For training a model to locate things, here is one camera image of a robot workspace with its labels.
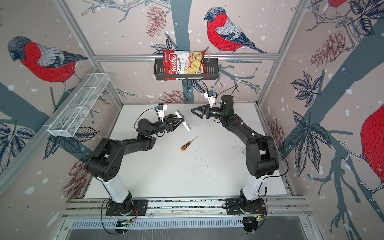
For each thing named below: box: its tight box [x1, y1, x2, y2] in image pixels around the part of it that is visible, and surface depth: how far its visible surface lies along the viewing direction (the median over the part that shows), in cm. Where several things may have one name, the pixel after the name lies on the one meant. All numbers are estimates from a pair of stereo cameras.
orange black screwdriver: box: [181, 135, 199, 151], surface depth 97 cm
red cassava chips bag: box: [163, 50, 209, 81], surface depth 89 cm
